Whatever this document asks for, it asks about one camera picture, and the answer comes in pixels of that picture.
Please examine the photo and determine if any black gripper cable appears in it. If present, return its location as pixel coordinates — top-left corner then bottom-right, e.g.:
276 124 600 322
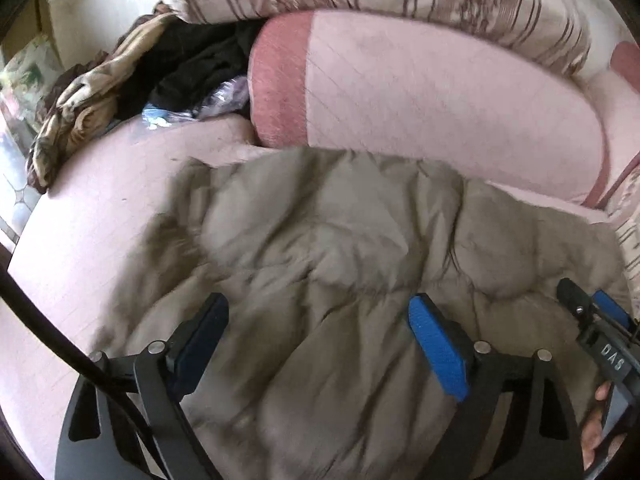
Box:
0 263 166 480

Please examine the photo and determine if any olive quilted hooded jacket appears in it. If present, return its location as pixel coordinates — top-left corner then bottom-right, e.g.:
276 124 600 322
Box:
94 148 631 479

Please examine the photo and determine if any black clothing pile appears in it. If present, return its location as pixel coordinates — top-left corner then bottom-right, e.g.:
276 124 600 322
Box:
115 20 266 120

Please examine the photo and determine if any floral cushion by window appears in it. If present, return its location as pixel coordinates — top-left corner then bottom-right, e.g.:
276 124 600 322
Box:
1 34 63 132

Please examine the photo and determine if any pink maroon corner cushion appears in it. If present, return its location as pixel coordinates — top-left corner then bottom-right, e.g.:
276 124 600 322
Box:
582 41 639 209

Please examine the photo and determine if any striped floral side cushion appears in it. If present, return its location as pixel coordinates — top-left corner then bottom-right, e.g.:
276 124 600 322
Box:
600 166 640 320

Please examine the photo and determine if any right hand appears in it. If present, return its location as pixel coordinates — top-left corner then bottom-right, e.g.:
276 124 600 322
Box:
580 382 611 469

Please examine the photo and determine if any blue plastic bag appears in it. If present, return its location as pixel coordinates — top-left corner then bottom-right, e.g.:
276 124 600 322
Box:
141 75 250 130

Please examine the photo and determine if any pink maroon bolster cushion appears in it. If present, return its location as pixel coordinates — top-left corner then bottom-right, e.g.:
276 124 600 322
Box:
248 11 608 207

